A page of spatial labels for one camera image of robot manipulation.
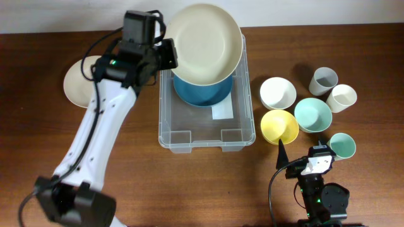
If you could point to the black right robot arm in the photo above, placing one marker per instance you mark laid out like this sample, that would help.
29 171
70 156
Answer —
325 203

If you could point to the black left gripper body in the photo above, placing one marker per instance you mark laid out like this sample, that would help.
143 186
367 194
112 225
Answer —
152 60

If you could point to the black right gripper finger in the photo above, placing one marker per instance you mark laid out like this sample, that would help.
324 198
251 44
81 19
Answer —
282 158
321 141

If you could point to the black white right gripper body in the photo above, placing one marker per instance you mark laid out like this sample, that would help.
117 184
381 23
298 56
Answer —
295 169

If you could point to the white paper label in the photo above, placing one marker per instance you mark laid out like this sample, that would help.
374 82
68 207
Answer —
223 109

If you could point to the white plastic bowl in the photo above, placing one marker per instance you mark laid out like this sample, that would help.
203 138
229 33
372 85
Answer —
277 93

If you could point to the green plastic cup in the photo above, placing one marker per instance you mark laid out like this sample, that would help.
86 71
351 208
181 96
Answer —
343 145

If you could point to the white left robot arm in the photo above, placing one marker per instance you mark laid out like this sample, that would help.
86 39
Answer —
73 195

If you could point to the beige plate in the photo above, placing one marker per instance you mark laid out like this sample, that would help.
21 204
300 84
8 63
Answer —
77 89
208 43

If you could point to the grey plastic cup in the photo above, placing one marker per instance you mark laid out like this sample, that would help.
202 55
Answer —
323 80

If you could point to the white plastic cup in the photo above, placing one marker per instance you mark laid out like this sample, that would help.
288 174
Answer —
341 97

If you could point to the dark blue plastic plate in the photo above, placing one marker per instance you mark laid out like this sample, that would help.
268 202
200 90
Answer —
203 96

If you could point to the mint green plastic bowl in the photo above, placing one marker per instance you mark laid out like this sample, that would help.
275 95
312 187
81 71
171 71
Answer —
313 115

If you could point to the yellow plastic bowl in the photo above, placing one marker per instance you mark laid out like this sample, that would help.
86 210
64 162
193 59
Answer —
279 124

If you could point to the clear plastic storage container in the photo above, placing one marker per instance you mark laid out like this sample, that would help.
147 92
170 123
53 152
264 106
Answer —
183 127

